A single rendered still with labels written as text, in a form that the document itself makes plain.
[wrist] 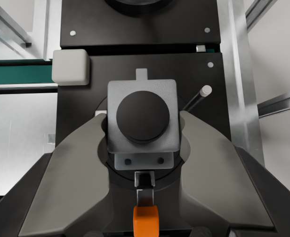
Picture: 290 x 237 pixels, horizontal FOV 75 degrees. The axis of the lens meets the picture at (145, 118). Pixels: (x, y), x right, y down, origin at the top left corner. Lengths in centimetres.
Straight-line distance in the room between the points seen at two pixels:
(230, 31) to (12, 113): 38
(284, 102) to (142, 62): 20
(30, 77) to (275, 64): 46
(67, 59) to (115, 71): 7
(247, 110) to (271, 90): 16
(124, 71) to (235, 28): 19
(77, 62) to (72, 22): 8
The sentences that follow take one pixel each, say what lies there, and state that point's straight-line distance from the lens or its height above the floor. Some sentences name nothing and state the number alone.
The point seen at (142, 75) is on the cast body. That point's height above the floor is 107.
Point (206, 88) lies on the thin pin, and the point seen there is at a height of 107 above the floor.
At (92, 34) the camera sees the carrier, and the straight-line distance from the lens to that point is 32.
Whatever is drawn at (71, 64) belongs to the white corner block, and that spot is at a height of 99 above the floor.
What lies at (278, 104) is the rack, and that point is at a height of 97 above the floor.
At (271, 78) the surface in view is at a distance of 47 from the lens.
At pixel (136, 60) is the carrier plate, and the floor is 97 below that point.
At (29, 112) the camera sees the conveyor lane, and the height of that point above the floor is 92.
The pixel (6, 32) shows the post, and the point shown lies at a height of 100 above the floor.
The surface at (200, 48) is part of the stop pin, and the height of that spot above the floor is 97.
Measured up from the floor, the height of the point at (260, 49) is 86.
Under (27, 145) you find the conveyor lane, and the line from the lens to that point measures 37.
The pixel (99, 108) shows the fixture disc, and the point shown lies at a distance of 25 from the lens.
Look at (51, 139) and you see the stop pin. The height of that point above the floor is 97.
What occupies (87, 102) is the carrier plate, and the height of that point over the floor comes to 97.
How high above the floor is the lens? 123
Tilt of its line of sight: 81 degrees down
